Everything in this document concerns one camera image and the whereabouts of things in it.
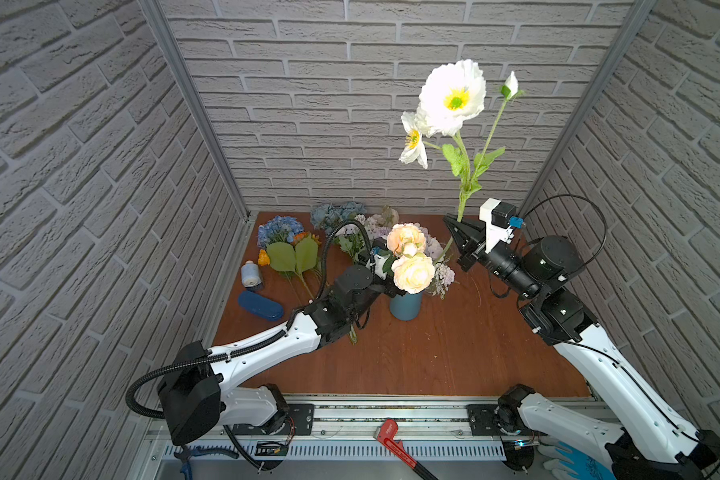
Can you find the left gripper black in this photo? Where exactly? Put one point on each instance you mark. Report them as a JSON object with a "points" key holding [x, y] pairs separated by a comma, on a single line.
{"points": [[394, 287]]}

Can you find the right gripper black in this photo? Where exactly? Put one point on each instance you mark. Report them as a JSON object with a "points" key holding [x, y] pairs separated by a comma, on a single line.
{"points": [[473, 254]]}

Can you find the pink white hydrangea bouquet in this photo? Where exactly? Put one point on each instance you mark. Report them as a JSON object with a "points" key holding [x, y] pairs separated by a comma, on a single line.
{"points": [[444, 275]]}

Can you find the lilac white flower bouquet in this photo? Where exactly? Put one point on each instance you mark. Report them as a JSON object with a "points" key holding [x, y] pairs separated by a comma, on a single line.
{"points": [[350, 240]]}

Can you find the blue ceramic vase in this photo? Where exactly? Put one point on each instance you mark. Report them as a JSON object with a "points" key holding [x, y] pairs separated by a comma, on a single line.
{"points": [[406, 307]]}

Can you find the peach rose flower stem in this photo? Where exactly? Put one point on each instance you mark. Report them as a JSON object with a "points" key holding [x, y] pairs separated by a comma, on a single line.
{"points": [[413, 271]]}

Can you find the dusty blue hydrangea flower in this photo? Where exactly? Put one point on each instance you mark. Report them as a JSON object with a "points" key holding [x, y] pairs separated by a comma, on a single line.
{"points": [[327, 217]]}

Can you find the white poppy flower stem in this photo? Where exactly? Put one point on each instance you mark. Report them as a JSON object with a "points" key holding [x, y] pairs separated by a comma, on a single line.
{"points": [[452, 94]]}

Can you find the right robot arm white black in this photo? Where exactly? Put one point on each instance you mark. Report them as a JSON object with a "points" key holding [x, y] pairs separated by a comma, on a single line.
{"points": [[650, 440]]}

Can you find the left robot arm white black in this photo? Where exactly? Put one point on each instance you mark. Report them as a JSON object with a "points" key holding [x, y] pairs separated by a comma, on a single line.
{"points": [[203, 388]]}

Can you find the orange small flower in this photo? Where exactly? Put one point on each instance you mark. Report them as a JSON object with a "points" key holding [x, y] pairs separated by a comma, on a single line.
{"points": [[263, 258]]}

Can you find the white tape roll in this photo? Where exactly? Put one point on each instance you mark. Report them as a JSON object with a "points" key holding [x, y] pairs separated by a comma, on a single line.
{"points": [[250, 275]]}

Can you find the red pipe wrench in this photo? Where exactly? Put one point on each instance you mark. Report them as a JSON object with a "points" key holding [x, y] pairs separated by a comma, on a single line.
{"points": [[385, 435]]}

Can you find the blue work glove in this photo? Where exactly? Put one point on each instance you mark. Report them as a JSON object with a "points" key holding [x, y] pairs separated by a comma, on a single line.
{"points": [[573, 464]]}

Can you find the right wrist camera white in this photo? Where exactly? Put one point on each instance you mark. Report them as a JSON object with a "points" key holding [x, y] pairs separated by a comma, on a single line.
{"points": [[501, 221]]}

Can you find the blue handled pliers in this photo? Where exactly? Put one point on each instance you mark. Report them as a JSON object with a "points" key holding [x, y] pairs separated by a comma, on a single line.
{"points": [[186, 453]]}

